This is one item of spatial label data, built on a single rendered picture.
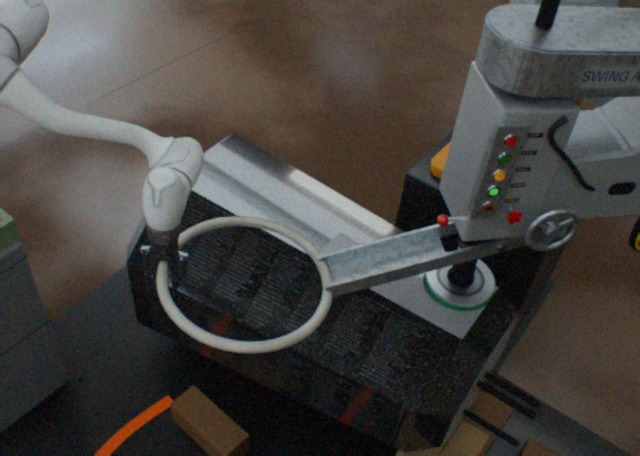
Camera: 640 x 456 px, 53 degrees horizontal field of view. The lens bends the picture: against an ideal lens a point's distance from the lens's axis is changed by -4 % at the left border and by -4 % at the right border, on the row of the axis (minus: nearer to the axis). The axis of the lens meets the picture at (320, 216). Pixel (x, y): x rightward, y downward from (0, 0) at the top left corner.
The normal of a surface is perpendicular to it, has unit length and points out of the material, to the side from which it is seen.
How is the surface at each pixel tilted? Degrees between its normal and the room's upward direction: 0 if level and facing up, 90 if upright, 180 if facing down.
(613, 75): 90
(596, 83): 90
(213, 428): 0
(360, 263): 16
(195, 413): 0
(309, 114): 0
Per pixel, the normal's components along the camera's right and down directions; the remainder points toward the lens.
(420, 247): -0.19, -0.67
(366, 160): 0.08, -0.72
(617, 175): 0.17, 0.69
